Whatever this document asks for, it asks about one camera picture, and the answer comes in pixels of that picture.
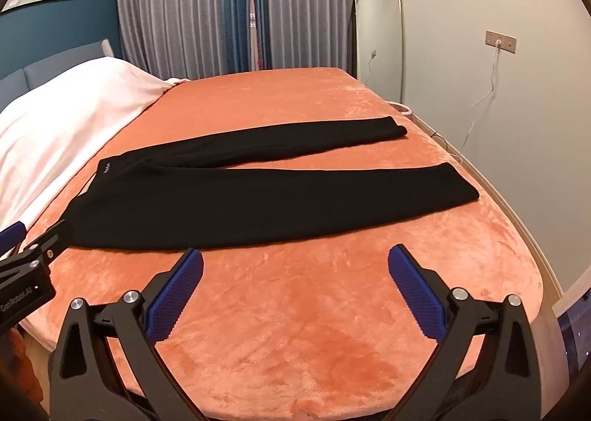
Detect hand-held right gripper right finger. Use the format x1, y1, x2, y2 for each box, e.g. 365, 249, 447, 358
388, 244, 542, 421

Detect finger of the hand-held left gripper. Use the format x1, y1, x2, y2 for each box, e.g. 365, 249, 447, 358
0, 219, 75, 275
0, 221, 27, 258

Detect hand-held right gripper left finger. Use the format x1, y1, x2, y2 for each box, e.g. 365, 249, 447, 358
47, 248, 206, 421

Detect black pants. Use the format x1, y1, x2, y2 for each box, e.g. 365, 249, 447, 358
62, 116, 480, 252

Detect white duvet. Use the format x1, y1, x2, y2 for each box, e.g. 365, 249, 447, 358
0, 56, 192, 230

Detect orange fleece blanket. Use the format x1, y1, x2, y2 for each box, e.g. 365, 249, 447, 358
21, 66, 543, 421

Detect blue padded headboard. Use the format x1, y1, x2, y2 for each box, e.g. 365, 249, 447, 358
0, 38, 123, 103

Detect standing mirror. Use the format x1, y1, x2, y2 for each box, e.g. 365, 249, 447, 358
353, 0, 405, 104

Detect blue curtain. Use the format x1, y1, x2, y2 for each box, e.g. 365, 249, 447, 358
225, 0, 269, 75

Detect white cable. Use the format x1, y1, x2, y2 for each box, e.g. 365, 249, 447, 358
462, 40, 503, 149

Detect wall socket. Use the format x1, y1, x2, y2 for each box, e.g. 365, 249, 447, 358
485, 31, 517, 53

